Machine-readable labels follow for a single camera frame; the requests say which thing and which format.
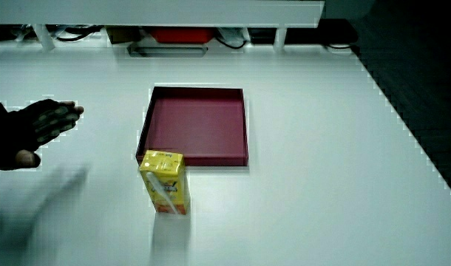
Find person's left hand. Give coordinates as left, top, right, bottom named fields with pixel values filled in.
left=6, top=98, right=85, bottom=171

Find yellow ice redtea carton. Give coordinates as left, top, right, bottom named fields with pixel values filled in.
left=138, top=149, right=191, bottom=216

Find white shelf leg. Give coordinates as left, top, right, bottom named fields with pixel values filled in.
left=32, top=24, right=56, bottom=52
left=272, top=27, right=288, bottom=52

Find brown cardboard box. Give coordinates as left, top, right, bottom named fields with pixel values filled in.
left=106, top=26, right=142, bottom=45

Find dark red square tray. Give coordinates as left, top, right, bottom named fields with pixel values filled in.
left=135, top=86, right=249, bottom=167

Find white overhead shelf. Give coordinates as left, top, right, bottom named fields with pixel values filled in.
left=0, top=0, right=325, bottom=29

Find red box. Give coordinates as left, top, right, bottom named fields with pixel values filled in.
left=149, top=27, right=215, bottom=44

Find clear plastic bag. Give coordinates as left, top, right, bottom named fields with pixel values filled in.
left=216, top=27, right=251, bottom=47

